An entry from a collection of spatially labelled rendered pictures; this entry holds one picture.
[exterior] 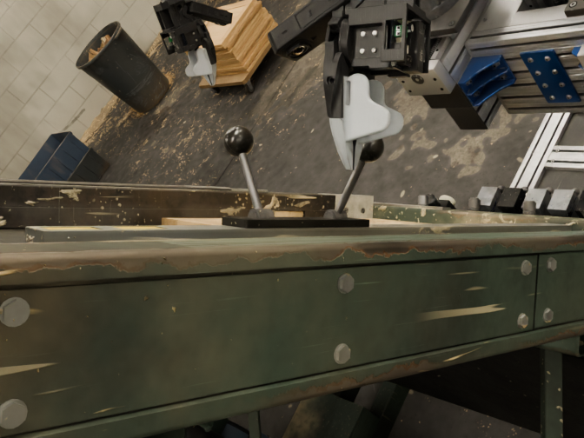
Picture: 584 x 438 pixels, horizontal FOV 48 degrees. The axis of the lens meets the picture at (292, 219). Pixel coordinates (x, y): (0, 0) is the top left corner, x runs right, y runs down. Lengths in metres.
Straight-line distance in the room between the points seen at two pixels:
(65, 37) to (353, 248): 6.26
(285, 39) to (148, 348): 0.40
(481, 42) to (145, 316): 1.43
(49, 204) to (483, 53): 1.11
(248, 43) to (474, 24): 2.93
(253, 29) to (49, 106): 2.60
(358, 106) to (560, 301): 0.30
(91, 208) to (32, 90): 5.38
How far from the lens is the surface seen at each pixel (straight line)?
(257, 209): 0.76
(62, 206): 1.15
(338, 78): 0.64
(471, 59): 1.77
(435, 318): 0.57
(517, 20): 1.72
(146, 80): 5.71
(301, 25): 0.69
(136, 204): 1.20
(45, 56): 6.59
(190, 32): 1.54
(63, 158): 5.51
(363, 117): 0.64
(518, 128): 2.91
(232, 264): 0.41
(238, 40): 4.53
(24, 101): 6.50
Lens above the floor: 1.89
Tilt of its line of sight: 34 degrees down
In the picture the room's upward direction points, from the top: 47 degrees counter-clockwise
